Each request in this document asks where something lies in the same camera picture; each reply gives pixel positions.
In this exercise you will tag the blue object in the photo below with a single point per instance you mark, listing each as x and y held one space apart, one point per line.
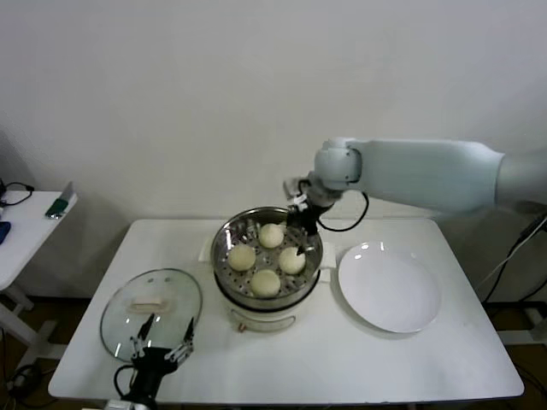
4 232

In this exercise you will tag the white electric cooker pot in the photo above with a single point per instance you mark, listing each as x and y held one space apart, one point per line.
260 318

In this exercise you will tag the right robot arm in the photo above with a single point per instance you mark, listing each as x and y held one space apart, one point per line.
427 171

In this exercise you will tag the white side table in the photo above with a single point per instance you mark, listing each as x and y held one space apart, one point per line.
25 222

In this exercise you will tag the white cabinet stand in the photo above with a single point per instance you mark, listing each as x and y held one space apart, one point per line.
513 256

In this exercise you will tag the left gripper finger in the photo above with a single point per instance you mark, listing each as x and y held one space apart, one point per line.
189 331
144 329

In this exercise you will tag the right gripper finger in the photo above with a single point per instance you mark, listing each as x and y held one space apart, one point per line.
305 242
291 230

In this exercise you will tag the round glass lid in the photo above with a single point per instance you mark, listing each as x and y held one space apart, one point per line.
179 290

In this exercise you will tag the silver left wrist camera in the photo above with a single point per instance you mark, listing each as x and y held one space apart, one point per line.
119 405

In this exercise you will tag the white round plate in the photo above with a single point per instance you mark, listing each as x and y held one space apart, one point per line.
384 286

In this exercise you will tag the white steamed baozi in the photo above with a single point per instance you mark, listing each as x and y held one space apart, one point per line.
242 258
265 283
292 262
272 236

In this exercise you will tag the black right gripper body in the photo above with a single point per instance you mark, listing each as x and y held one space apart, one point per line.
303 218

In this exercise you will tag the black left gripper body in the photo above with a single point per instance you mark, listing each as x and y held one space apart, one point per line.
151 365

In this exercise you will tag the stainless steel steamer basket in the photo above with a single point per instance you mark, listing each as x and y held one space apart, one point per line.
231 232

